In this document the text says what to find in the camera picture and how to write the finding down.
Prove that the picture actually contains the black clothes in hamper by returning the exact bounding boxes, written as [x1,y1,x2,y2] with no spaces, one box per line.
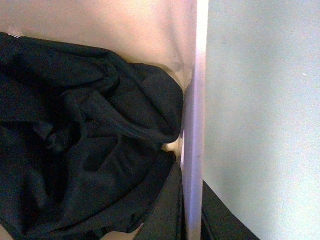
[0,32,183,240]

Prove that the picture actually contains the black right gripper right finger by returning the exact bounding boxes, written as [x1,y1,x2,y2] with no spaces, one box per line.
[201,181,259,240]

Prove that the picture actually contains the cream plastic hamper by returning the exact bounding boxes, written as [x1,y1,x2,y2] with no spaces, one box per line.
[0,0,209,240]

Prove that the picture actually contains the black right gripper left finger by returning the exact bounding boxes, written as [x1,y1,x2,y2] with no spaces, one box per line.
[134,163,184,240]

